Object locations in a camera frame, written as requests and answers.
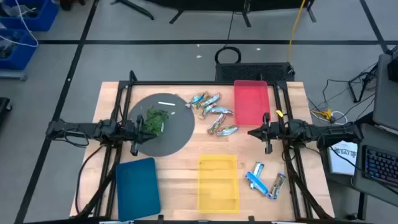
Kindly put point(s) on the blue plastic bin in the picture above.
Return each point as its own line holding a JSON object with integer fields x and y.
{"x": 137, "y": 189}

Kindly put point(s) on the grey keyboard desk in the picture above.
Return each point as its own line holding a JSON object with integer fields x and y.
{"x": 373, "y": 193}

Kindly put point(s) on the black perforated computer case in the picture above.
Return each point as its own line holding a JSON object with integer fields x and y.
{"x": 255, "y": 72}

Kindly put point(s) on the grey round plate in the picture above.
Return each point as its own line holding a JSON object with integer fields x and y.
{"x": 177, "y": 133}

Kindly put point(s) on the black backlit keyboard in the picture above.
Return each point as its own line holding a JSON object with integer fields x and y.
{"x": 381, "y": 165}

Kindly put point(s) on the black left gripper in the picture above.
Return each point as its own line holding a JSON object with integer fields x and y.
{"x": 136, "y": 133}

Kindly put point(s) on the grey side table top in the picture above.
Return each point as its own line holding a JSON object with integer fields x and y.
{"x": 385, "y": 93}

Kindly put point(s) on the white printed booklet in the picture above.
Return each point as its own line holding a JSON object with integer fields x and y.
{"x": 342, "y": 158}

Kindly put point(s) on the brown blue granola bar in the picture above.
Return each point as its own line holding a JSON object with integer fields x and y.
{"x": 277, "y": 185}

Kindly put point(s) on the red plastic bin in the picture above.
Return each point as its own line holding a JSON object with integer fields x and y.
{"x": 252, "y": 102}

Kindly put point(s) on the silver red granola bar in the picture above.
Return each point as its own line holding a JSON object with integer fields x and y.
{"x": 227, "y": 130}
{"x": 216, "y": 123}
{"x": 222, "y": 110}

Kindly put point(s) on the black floor stand legs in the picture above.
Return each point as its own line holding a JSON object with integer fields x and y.
{"x": 133, "y": 7}

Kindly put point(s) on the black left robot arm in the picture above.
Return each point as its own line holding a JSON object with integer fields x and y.
{"x": 84, "y": 129}

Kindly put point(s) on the green blue granola bar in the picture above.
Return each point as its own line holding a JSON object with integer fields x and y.
{"x": 212, "y": 100}

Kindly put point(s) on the yellow tape tag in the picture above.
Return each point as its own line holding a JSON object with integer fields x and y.
{"x": 280, "y": 113}

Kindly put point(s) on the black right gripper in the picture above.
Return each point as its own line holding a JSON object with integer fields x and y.
{"x": 275, "y": 130}

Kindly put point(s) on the yellow plastic bin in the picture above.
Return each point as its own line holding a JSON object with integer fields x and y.
{"x": 218, "y": 183}

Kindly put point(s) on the black tripod stand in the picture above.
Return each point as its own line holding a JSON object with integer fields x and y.
{"x": 362, "y": 81}

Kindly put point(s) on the black partition screen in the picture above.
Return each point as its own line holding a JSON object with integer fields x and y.
{"x": 217, "y": 3}

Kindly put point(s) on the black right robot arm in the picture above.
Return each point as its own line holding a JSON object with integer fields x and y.
{"x": 326, "y": 133}

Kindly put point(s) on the black aluminium table frame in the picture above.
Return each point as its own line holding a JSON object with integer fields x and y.
{"x": 202, "y": 82}

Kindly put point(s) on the blue white granola bar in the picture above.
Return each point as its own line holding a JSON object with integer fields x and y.
{"x": 256, "y": 183}
{"x": 258, "y": 169}

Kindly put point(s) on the blue storage crate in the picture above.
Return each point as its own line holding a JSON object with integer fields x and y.
{"x": 23, "y": 54}
{"x": 40, "y": 18}

